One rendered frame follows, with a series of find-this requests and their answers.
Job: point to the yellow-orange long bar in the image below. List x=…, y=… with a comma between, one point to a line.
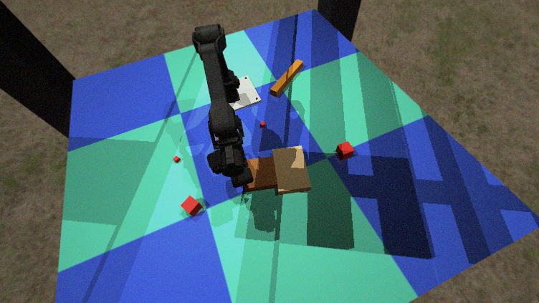
x=286, y=78

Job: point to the tan rectangular board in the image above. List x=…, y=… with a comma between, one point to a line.
x=291, y=170

